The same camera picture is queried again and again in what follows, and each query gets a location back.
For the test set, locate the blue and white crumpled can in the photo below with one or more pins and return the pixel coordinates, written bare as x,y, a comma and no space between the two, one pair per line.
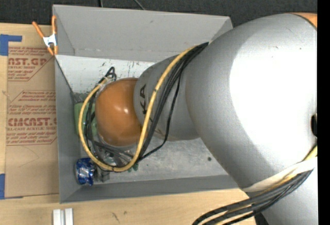
83,172

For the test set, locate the pale green sponge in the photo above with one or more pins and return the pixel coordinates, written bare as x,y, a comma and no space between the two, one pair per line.
78,117

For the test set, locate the brown cardboard board, red print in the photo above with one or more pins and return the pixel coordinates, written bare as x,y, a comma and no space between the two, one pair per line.
31,162

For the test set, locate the grey metal bin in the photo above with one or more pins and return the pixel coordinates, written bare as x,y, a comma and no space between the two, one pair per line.
134,31

